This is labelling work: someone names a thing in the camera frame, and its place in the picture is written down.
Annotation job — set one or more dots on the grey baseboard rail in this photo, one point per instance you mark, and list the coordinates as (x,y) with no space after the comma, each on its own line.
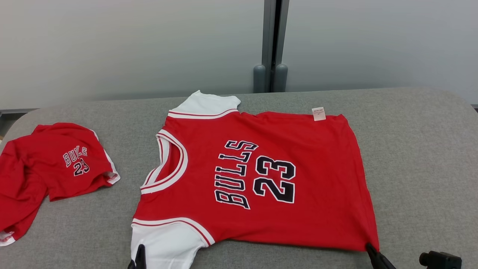
(16,111)

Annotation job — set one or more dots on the grey fabric upholstered surface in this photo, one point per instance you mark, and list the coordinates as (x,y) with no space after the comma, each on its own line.
(418,157)

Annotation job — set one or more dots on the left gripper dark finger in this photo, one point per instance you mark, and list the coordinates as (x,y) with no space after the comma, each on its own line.
(140,261)

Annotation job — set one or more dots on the red Bulls 23 jersey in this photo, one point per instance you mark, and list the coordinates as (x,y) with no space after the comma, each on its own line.
(317,179)

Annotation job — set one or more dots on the red Bulls 23 shorts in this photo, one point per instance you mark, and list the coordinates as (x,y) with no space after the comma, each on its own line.
(37,164)

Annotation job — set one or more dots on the grey vertical partition post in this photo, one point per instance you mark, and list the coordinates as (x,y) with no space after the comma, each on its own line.
(267,33)

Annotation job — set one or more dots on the grey cylindrical post foot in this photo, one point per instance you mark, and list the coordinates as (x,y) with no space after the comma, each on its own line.
(259,80)
(281,79)

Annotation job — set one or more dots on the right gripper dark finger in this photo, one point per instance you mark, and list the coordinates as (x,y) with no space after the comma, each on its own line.
(379,261)

